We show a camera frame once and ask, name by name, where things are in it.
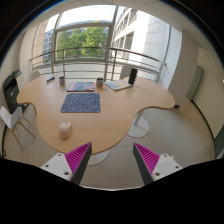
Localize dark mug left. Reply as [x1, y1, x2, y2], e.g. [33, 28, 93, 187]
[59, 76, 65, 87]

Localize white chair wooden legs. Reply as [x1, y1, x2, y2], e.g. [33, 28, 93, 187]
[0, 106, 34, 146]

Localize blue patterned mouse pad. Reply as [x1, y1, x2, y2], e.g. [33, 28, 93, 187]
[61, 93, 101, 113]

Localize red blue book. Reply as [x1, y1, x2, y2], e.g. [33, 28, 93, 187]
[67, 82, 95, 92]

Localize black cylindrical speaker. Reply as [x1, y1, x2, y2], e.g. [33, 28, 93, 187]
[128, 68, 138, 85]

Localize white round table base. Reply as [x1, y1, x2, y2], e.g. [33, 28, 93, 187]
[128, 112, 149, 138]
[88, 151, 109, 166]

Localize light blue open book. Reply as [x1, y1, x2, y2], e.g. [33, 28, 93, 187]
[105, 80, 131, 91]

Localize red dark mug right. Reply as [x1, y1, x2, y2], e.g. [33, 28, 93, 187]
[96, 78, 104, 87]

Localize white round table base front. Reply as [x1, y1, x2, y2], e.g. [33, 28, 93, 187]
[88, 151, 109, 166]

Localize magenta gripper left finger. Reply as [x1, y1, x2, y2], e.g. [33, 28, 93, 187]
[40, 141, 93, 186]

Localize white round table base right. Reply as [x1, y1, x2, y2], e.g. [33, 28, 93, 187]
[128, 112, 149, 138]

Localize metal balcony railing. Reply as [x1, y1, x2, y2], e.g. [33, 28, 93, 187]
[30, 47, 165, 81]

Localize grey green door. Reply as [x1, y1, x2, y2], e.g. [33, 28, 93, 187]
[186, 66, 203, 100]

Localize white chair behind table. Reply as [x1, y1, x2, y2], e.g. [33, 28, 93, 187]
[28, 71, 41, 83]

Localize small blue black object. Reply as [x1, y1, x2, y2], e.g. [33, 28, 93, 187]
[46, 77, 55, 83]

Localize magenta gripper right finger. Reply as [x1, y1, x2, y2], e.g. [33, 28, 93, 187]
[132, 142, 184, 186]

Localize grey chair behind table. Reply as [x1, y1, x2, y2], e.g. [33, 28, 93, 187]
[120, 65, 131, 79]

